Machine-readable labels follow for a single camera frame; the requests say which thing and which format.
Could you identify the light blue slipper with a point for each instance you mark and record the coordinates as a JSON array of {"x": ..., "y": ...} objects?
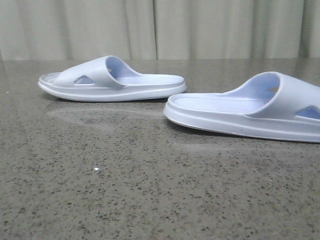
[
  {"x": 269, "y": 105},
  {"x": 109, "y": 79}
]

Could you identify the pale green curtain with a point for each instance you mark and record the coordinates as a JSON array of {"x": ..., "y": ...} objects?
[{"x": 159, "y": 29}]

